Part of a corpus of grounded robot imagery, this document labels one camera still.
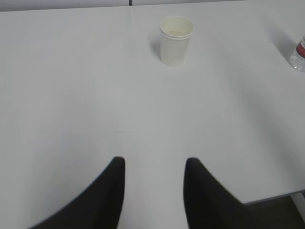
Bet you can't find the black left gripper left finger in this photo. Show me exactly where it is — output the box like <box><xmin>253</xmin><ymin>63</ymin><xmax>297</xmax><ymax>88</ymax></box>
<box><xmin>33</xmin><ymin>156</ymin><xmax>125</xmax><ymax>229</ymax></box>

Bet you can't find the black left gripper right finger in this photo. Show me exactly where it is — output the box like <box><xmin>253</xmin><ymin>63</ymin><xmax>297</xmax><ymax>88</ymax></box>
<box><xmin>183</xmin><ymin>157</ymin><xmax>305</xmax><ymax>229</ymax></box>

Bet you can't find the clear plastic water bottle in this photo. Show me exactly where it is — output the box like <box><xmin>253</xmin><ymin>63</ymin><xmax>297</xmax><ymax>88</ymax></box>
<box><xmin>289</xmin><ymin>36</ymin><xmax>305</xmax><ymax>72</ymax></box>

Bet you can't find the white paper cup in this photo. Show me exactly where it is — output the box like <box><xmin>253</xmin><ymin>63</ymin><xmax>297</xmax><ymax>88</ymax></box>
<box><xmin>160</xmin><ymin>16</ymin><xmax>193</xmax><ymax>67</ymax></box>

